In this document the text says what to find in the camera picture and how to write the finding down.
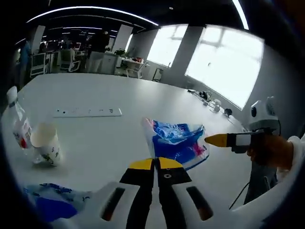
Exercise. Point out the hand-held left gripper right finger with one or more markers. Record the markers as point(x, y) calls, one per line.
point(171, 190)

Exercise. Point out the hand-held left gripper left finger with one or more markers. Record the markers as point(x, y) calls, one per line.
point(140, 190)

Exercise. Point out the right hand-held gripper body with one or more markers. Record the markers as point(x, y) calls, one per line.
point(263, 117)

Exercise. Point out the clear blue plastic bag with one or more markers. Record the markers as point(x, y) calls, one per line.
point(176, 138)

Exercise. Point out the white pouch with blue print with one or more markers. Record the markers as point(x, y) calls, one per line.
point(54, 202)

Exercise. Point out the white paper cup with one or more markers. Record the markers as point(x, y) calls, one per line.
point(46, 143)

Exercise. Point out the clear plastic water bottle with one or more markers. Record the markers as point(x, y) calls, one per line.
point(17, 119)

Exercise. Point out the small black desk object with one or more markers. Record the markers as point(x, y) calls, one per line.
point(228, 112)

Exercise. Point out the large bright window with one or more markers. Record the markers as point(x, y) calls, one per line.
point(226, 69)

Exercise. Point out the white table power strip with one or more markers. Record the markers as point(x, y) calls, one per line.
point(88, 112)

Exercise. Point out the ceiling light strip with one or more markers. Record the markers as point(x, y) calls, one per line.
point(90, 9)
point(240, 14)

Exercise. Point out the narrow bright window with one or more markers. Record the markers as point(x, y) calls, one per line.
point(166, 45)

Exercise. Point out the white cabinet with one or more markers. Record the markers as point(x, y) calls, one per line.
point(112, 61)

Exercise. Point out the green potted plant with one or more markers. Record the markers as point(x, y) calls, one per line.
point(120, 52)

